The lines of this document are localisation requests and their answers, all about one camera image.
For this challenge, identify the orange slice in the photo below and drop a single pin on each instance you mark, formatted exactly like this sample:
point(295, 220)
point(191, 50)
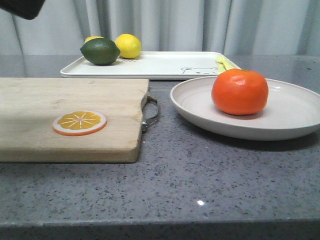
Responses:
point(79, 123)

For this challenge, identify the metal cutting board handle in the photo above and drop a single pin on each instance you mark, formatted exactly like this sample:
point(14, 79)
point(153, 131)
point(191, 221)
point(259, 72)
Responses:
point(150, 113)

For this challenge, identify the white rectangular bear tray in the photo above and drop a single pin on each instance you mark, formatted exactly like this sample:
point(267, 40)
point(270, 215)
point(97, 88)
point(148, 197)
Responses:
point(152, 65)

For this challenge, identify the yellow lemon right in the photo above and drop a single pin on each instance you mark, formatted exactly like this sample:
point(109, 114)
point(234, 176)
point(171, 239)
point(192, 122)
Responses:
point(129, 45)

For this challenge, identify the orange tangerine fruit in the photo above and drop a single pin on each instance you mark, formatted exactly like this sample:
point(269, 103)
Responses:
point(240, 92)

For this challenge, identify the green lime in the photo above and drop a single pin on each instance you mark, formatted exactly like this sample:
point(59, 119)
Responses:
point(100, 51)

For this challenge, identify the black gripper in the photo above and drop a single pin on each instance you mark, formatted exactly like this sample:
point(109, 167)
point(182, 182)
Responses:
point(26, 9)

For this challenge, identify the wooden cutting board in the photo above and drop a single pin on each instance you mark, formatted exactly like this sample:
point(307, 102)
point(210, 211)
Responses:
point(28, 107)

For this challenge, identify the grey curtain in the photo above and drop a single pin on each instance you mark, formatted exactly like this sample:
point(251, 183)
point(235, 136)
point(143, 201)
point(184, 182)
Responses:
point(231, 27)

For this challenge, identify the yellow plastic cutlery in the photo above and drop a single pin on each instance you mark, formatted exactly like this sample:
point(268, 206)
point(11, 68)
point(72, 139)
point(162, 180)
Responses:
point(224, 64)

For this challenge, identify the yellow lemon behind lime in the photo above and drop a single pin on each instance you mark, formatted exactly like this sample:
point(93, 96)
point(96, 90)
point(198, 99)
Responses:
point(92, 38)

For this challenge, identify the beige round plate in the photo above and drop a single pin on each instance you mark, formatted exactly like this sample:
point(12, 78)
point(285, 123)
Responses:
point(284, 111)

